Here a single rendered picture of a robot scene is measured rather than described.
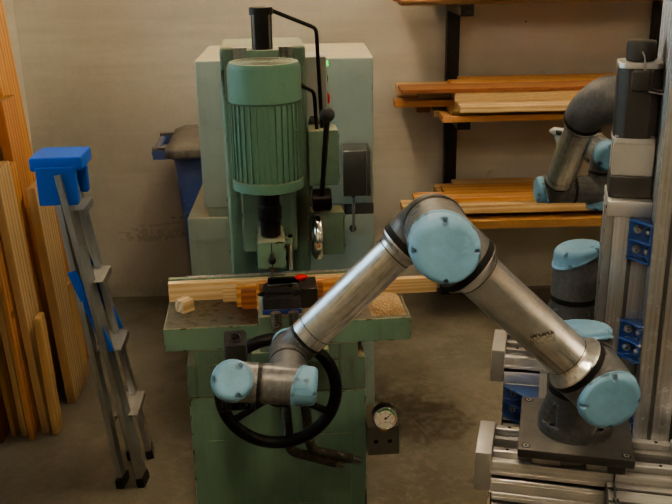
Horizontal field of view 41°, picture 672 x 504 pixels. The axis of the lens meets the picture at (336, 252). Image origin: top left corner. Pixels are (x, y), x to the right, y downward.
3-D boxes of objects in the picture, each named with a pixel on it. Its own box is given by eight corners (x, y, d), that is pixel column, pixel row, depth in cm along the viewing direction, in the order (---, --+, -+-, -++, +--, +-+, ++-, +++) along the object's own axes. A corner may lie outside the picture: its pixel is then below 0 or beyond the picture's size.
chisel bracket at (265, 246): (258, 275, 224) (257, 242, 221) (258, 256, 237) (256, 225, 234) (288, 273, 224) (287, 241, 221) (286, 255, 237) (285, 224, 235)
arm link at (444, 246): (633, 366, 173) (435, 181, 160) (661, 404, 159) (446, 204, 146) (586, 407, 176) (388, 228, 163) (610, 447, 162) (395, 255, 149)
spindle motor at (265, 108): (232, 199, 213) (224, 66, 203) (233, 180, 229) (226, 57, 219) (306, 196, 214) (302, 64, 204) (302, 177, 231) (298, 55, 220)
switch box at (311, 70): (305, 116, 244) (303, 56, 239) (303, 110, 253) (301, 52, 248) (328, 115, 244) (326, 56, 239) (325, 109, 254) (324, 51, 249)
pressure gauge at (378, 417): (372, 437, 221) (372, 408, 218) (371, 429, 225) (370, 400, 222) (398, 435, 222) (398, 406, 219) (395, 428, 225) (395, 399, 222)
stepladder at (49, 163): (104, 493, 308) (22, 162, 269) (116, 454, 332) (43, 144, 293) (151, 487, 308) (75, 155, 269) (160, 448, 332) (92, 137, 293)
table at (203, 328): (159, 370, 207) (157, 346, 205) (171, 318, 236) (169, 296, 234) (418, 356, 212) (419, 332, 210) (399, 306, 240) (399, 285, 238)
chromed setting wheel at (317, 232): (313, 266, 237) (312, 221, 233) (310, 251, 248) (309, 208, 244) (325, 265, 237) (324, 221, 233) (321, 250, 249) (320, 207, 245)
